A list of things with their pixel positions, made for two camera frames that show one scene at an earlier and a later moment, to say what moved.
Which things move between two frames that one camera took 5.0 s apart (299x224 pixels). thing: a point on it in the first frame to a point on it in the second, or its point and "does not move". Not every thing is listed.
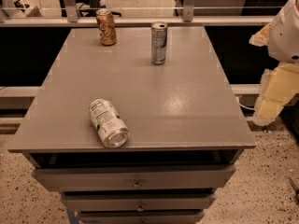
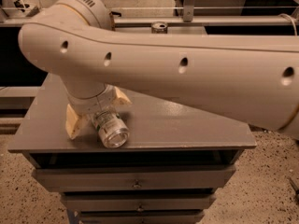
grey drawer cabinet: (185, 133) does not move
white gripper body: (286, 36) to (89, 106)
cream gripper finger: (261, 38) to (121, 95)
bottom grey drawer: (143, 217) does not move
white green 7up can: (112, 131) does not move
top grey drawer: (135, 177) does not move
